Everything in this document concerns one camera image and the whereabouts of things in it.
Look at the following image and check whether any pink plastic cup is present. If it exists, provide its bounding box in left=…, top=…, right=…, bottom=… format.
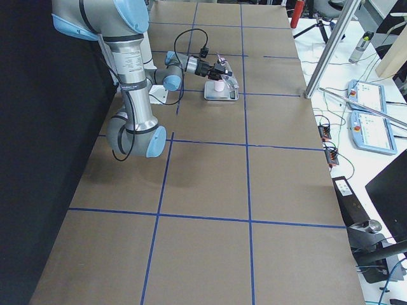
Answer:
left=214, top=80, right=224, bottom=92

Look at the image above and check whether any glass sauce dispenser bottle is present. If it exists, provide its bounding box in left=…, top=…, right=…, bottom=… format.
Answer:
left=217, top=54, right=239, bottom=90

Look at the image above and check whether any red cylinder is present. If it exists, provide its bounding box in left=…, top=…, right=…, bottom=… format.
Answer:
left=290, top=0, right=305, bottom=29

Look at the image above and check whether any silver digital kitchen scale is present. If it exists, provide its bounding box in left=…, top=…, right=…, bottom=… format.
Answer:
left=203, top=81, right=239, bottom=102

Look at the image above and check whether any orange black connector block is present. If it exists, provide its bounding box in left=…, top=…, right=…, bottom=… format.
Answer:
left=318, top=125, right=331, bottom=142

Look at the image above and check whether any black box white label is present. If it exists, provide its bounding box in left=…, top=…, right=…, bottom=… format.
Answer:
left=332, top=176, right=370, bottom=227

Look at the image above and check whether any upper teach pendant tablet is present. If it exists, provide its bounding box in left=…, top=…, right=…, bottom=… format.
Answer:
left=347, top=79, right=387, bottom=112

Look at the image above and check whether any black monitor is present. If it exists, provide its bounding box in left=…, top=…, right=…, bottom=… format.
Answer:
left=365, top=151, right=406, bottom=241

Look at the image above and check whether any lower teach pendant tablet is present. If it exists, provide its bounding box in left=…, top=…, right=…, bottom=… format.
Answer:
left=349, top=111, right=397, bottom=155

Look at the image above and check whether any teach pendant tablet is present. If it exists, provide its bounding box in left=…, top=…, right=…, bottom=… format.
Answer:
left=349, top=111, right=397, bottom=155
left=347, top=79, right=387, bottom=112

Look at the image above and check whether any clear water bottle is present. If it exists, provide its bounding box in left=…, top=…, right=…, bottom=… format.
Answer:
left=348, top=31, right=374, bottom=64

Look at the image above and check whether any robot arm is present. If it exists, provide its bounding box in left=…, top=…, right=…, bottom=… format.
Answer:
left=52, top=1, right=231, bottom=158

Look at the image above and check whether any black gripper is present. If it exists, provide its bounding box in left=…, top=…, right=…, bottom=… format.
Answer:
left=194, top=60, right=219, bottom=79

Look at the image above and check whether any wooden plank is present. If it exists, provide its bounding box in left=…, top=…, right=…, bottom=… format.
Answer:
left=376, top=27, right=407, bottom=78

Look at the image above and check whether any aluminium frame post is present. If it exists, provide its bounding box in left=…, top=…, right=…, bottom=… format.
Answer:
left=304, top=0, right=362, bottom=98

